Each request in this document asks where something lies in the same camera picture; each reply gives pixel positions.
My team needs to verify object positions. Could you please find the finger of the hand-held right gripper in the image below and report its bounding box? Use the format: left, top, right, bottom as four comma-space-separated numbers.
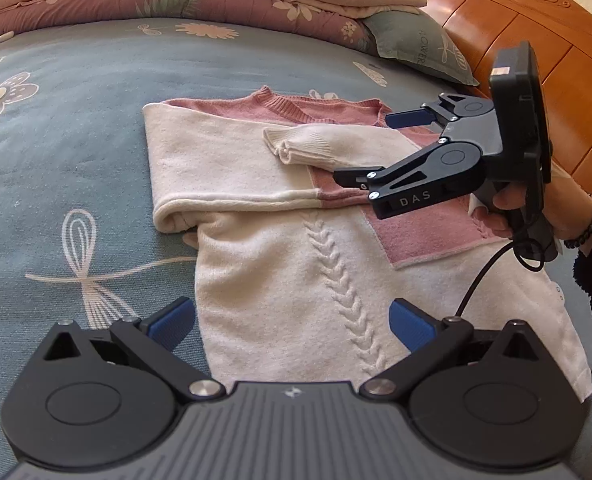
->
384, 93, 495, 134
331, 140, 487, 221

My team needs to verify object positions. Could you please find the grey-green floral pillow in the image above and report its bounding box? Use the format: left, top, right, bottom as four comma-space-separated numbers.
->
363, 7, 480, 87

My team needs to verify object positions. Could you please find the pink floral folded quilt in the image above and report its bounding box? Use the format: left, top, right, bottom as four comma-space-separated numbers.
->
0, 0, 427, 58

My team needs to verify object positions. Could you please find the wooden bed headboard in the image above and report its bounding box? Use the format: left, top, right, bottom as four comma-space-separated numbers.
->
386, 0, 592, 201

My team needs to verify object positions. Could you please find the pink and cream knit sweater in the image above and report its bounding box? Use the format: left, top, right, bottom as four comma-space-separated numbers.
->
143, 86, 592, 403

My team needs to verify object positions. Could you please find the person's right hand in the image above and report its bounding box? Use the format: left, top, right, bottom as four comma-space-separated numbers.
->
468, 179, 592, 242

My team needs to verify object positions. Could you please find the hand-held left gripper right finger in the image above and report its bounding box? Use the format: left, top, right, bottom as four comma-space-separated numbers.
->
360, 297, 545, 402

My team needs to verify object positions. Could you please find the blue floral bed sheet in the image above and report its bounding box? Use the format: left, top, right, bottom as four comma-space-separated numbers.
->
0, 17, 592, 376

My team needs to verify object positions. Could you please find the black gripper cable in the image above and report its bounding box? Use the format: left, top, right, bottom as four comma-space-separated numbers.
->
456, 237, 544, 322

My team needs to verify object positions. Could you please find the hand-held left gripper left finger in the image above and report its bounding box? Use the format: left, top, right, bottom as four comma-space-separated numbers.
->
42, 295, 226, 402

